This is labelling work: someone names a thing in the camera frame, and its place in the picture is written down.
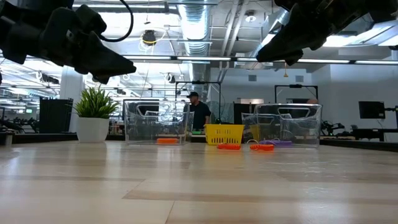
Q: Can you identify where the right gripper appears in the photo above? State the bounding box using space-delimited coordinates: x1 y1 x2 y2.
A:
256 0 398 67

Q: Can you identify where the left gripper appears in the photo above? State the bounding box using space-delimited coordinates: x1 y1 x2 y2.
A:
0 0 137 85

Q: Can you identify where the green plant in white pot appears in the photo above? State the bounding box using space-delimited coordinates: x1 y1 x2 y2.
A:
73 86 121 144

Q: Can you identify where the clear plastic bin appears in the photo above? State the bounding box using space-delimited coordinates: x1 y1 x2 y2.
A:
123 100 195 146
241 103 323 149

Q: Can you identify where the black partition panel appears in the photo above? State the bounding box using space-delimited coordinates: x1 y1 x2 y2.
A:
39 98 74 134

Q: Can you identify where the linear ceiling light bar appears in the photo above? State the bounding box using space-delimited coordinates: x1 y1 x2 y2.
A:
0 54 398 65

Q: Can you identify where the black monitor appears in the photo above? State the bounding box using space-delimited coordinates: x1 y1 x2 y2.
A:
358 101 386 120

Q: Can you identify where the yellow plastic basket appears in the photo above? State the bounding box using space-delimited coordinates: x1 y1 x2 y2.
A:
204 124 246 146

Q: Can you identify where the black background workbench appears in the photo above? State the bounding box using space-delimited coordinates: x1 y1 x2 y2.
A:
320 127 398 141

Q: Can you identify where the black gantry frame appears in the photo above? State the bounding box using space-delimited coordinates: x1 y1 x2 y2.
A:
274 84 319 105
175 81 222 124

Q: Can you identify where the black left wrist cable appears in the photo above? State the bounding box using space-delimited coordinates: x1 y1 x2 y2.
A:
98 0 135 43

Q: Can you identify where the black ceiling cable reel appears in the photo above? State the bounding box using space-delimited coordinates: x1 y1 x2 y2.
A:
142 29 157 47

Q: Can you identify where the silver ventilation duct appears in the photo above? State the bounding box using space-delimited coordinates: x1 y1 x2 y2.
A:
177 0 215 57

